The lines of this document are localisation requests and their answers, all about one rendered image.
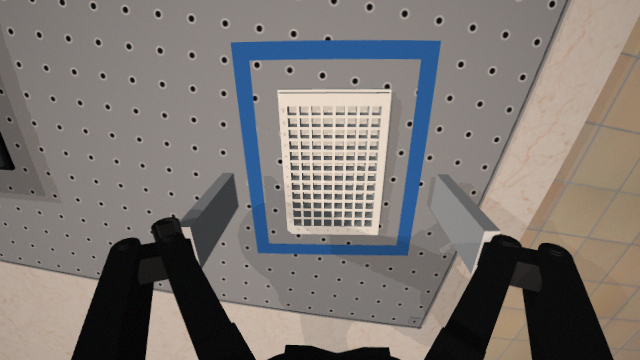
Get blue tape outline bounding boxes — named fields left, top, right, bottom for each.
left=231, top=40, right=441, bottom=256

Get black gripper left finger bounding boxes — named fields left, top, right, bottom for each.
left=71, top=173, right=256, bottom=360

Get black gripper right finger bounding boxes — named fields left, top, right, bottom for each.
left=424, top=174, right=614, bottom=360

